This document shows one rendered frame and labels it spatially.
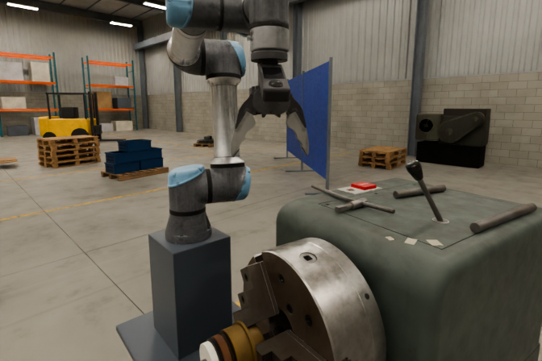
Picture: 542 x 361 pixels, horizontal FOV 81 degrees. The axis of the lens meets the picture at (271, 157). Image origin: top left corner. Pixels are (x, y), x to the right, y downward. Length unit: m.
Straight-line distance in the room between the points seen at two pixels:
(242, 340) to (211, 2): 0.63
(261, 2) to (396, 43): 11.10
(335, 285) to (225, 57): 0.75
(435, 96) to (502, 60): 1.81
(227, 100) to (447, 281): 0.77
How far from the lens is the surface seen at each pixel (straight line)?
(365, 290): 0.65
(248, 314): 0.67
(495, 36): 10.87
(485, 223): 0.84
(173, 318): 1.13
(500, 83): 10.62
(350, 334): 0.62
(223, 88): 1.06
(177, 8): 0.69
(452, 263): 0.66
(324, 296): 0.60
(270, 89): 0.52
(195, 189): 1.02
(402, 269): 0.66
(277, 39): 0.61
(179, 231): 1.06
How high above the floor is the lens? 1.52
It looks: 9 degrees down
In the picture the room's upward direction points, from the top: straight up
